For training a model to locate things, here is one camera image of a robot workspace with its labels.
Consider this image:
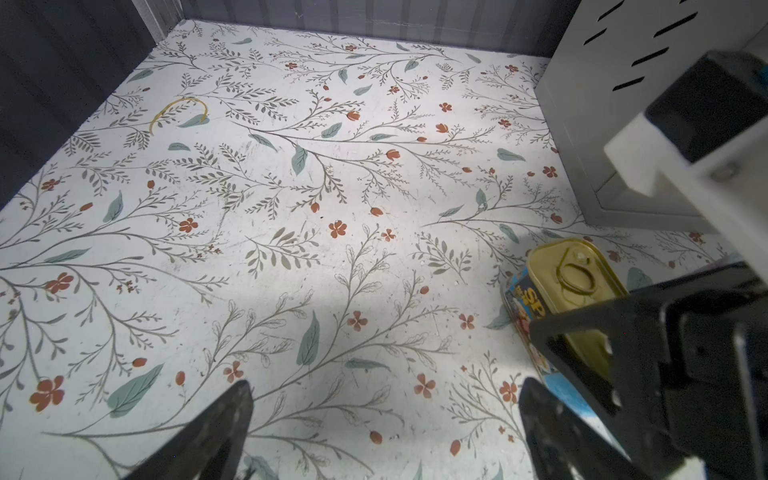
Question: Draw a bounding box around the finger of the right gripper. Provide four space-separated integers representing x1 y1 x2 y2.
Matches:
530 291 678 474

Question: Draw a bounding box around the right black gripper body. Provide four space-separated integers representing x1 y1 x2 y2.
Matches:
611 262 767 479

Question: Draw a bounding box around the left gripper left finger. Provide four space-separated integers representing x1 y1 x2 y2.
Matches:
127 380 253 480

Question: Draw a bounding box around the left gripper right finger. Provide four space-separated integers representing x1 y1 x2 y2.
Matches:
519 378 647 479

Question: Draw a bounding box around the gold rectangular tin can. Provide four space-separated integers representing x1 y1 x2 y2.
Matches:
502 237 631 451

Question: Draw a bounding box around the beige metal cabinet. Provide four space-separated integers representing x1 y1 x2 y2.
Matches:
535 1 767 233

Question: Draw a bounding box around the yellow rubber band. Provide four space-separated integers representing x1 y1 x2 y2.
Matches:
147 97 209 136

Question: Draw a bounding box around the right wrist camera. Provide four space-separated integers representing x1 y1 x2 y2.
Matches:
604 51 767 279

